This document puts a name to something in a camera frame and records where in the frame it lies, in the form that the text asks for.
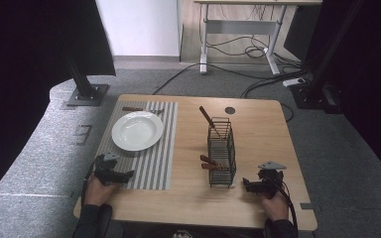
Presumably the black wire basket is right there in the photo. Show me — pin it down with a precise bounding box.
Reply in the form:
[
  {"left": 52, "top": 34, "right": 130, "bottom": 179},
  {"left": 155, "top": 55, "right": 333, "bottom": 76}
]
[{"left": 206, "top": 116, "right": 238, "bottom": 188}]

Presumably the wooden-handled utensil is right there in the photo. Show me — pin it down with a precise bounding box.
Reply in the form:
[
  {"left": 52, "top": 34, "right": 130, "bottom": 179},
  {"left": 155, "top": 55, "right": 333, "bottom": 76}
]
[
  {"left": 200, "top": 163, "right": 227, "bottom": 172},
  {"left": 198, "top": 105, "right": 221, "bottom": 138},
  {"left": 199, "top": 154, "right": 226, "bottom": 168}
]

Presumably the person's left hand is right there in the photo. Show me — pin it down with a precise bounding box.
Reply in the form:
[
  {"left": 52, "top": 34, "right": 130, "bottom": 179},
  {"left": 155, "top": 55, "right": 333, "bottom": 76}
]
[{"left": 84, "top": 174, "right": 121, "bottom": 207}]

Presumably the white-legged desk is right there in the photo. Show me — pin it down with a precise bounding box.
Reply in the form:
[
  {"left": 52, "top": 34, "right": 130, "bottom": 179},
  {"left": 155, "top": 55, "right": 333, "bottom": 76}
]
[{"left": 193, "top": 0, "right": 323, "bottom": 76}]

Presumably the dark curtain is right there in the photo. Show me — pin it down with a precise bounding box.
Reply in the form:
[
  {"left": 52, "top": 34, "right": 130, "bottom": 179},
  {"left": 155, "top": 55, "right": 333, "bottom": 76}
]
[
  {"left": 283, "top": 0, "right": 381, "bottom": 189},
  {"left": 0, "top": 0, "right": 117, "bottom": 209}
]

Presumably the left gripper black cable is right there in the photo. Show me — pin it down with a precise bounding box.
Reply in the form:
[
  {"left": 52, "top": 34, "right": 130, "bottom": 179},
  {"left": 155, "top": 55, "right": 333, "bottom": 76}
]
[{"left": 80, "top": 154, "right": 105, "bottom": 206}]

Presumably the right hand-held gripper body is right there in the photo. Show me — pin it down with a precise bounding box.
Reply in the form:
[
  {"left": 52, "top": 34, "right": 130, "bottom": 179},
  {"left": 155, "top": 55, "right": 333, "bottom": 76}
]
[{"left": 249, "top": 160, "right": 288, "bottom": 200}]

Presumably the white power strip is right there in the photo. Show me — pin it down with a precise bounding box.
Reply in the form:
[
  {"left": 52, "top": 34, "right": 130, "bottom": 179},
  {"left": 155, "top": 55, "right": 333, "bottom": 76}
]
[{"left": 282, "top": 76, "right": 308, "bottom": 88}]

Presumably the white plate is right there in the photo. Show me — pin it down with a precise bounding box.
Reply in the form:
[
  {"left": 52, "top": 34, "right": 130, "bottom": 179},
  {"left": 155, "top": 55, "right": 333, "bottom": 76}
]
[{"left": 111, "top": 110, "right": 164, "bottom": 153}]

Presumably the person's right hand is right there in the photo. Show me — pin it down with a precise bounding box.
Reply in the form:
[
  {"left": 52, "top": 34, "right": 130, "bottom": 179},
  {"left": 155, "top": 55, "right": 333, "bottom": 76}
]
[{"left": 260, "top": 190, "right": 291, "bottom": 222}]

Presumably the black floor cable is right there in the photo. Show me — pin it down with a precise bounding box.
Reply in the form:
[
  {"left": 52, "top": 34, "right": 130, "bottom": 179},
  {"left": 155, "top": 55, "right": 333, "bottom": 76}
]
[{"left": 152, "top": 61, "right": 272, "bottom": 96}]

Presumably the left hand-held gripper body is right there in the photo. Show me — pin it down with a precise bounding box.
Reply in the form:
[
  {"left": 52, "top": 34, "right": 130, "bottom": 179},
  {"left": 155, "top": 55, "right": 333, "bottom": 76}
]
[{"left": 93, "top": 151, "right": 127, "bottom": 186}]

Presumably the black metal stand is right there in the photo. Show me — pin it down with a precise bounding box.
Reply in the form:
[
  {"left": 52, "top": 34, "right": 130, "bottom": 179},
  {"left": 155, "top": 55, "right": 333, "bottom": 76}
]
[
  {"left": 290, "top": 0, "right": 366, "bottom": 115},
  {"left": 58, "top": 29, "right": 110, "bottom": 108}
]

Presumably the bundle of black cables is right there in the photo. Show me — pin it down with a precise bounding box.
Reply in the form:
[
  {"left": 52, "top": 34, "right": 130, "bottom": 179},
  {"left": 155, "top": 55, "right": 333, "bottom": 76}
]
[{"left": 197, "top": 4, "right": 309, "bottom": 100}]

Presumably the grey striped placemat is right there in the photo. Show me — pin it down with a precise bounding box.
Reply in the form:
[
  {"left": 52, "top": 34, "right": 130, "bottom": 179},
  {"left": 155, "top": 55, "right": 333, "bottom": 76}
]
[{"left": 94, "top": 100, "right": 180, "bottom": 191}]

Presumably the wooden-handled fork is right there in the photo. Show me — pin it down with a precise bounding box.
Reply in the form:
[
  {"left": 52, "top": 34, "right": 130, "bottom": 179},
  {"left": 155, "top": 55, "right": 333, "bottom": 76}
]
[{"left": 121, "top": 105, "right": 165, "bottom": 115}]

